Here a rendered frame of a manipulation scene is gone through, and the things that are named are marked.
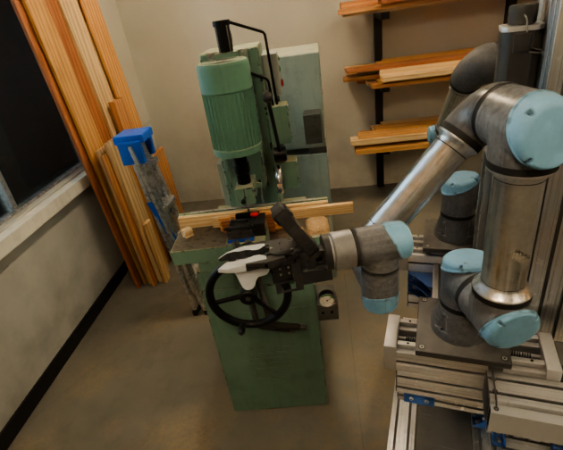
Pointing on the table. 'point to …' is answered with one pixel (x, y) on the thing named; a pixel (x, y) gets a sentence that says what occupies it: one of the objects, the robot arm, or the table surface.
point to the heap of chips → (317, 225)
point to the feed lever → (274, 130)
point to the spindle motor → (230, 106)
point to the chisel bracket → (247, 192)
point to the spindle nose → (242, 170)
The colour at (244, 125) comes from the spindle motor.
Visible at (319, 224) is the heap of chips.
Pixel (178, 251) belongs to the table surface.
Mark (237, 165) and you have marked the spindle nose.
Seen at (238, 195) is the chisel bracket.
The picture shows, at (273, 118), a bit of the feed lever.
